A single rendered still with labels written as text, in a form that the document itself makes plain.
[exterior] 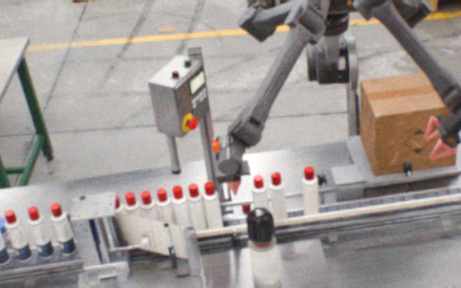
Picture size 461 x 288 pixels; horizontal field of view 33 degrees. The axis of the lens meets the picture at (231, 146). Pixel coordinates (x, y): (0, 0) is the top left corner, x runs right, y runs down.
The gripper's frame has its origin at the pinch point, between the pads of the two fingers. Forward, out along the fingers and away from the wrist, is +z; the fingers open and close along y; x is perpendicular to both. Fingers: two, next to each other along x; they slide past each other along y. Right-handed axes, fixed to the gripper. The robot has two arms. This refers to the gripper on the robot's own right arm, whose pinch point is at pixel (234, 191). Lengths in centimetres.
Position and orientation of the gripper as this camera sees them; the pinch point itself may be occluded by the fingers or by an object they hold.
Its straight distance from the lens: 229.5
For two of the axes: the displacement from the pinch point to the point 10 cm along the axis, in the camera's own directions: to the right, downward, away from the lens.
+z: 1.0, 8.0, 5.9
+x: -0.9, -5.9, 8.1
